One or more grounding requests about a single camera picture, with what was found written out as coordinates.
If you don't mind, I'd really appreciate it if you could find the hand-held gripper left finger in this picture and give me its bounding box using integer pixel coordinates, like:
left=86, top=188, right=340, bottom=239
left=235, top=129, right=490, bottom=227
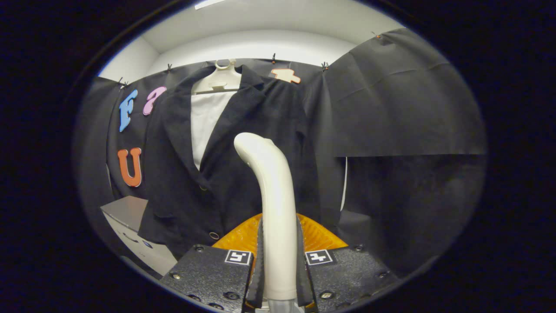
left=159, top=213, right=266, bottom=313

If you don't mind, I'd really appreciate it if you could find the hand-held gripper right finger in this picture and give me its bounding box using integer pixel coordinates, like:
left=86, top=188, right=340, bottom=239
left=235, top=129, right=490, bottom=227
left=297, top=212, right=403, bottom=312

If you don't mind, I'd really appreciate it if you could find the white garment steamer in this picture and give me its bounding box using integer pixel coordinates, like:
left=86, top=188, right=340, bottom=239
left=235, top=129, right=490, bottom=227
left=234, top=132, right=300, bottom=313

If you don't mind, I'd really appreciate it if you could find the black suit jacket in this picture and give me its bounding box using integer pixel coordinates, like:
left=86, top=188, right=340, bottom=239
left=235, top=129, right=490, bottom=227
left=138, top=64, right=346, bottom=261

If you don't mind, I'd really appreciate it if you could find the white padded garment form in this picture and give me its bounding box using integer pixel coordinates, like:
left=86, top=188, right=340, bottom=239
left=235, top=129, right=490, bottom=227
left=190, top=90, right=238, bottom=171

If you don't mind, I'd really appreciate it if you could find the white curved tube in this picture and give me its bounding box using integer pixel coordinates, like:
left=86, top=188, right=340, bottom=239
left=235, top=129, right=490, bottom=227
left=341, top=156, right=348, bottom=212

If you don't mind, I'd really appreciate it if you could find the grey cabinet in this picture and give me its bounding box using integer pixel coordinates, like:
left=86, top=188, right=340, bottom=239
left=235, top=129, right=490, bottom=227
left=100, top=196, right=179, bottom=277

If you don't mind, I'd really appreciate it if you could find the black backdrop cloth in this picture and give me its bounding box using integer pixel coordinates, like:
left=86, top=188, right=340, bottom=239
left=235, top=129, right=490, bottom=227
left=73, top=28, right=487, bottom=279

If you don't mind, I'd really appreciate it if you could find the white plastic hanger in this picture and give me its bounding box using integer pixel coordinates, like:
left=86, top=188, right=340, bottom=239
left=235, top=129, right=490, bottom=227
left=191, top=59, right=242, bottom=95

